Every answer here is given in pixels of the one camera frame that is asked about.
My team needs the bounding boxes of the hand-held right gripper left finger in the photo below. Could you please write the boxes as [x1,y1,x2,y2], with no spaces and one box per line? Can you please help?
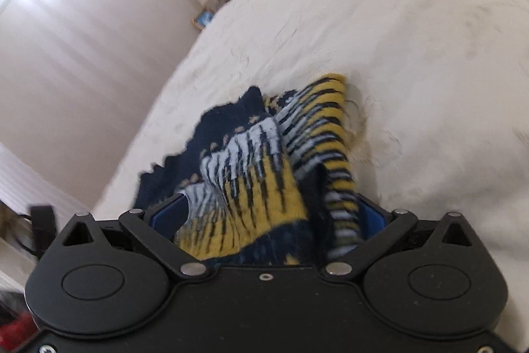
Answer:
[56,194,212,283]

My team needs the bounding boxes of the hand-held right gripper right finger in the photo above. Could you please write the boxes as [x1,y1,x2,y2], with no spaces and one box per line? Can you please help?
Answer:
[322,194,480,281]

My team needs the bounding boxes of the white curtain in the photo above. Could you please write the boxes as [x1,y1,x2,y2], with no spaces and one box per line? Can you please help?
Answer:
[0,0,275,213]

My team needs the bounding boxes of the cream bedspread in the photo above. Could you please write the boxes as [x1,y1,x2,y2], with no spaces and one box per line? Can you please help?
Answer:
[89,0,529,353]

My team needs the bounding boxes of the navy yellow patterned knit sweater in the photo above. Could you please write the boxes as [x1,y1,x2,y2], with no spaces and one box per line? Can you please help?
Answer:
[132,74,365,270]

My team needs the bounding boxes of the gold picture frame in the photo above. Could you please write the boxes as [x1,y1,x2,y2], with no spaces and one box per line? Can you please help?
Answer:
[191,10,216,32]

